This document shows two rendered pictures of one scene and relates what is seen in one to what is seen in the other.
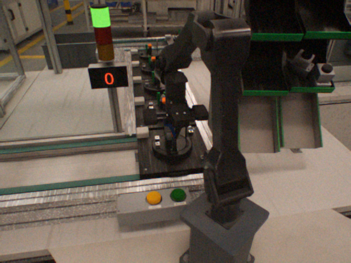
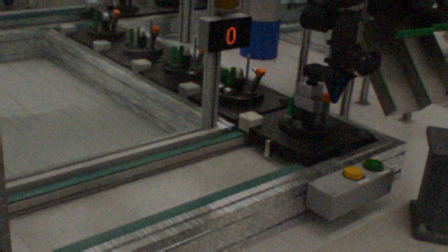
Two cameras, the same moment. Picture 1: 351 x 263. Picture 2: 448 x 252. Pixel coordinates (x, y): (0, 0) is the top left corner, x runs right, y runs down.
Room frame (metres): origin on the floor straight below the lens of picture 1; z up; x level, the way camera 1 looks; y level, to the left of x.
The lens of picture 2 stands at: (-0.27, 0.89, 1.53)
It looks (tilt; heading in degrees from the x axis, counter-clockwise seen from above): 23 degrees down; 328
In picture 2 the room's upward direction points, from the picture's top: 4 degrees clockwise
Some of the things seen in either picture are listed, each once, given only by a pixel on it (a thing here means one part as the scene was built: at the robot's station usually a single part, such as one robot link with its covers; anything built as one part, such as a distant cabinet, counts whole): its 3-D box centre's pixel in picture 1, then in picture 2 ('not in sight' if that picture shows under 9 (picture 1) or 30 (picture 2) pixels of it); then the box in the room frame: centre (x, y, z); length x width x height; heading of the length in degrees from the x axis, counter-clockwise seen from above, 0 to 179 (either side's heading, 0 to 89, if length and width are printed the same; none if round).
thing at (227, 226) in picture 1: (226, 203); not in sight; (0.38, -0.11, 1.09); 0.07 x 0.07 x 0.06; 46
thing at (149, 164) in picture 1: (172, 149); (305, 131); (0.74, 0.01, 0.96); 0.24 x 0.24 x 0.02; 9
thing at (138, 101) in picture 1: (163, 102); (239, 81); (0.99, 0.05, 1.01); 0.24 x 0.24 x 0.13; 9
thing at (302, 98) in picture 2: (171, 124); (307, 92); (0.75, 0.01, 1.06); 0.08 x 0.04 x 0.07; 9
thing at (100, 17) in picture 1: (100, 16); not in sight; (0.82, 0.22, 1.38); 0.05 x 0.05 x 0.05
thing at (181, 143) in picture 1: (171, 145); (306, 124); (0.74, 0.01, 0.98); 0.14 x 0.14 x 0.02
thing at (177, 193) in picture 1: (178, 195); (373, 166); (0.52, -0.01, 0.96); 0.04 x 0.04 x 0.02
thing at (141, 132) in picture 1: (142, 134); (250, 122); (0.82, 0.12, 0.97); 0.05 x 0.05 x 0.04; 9
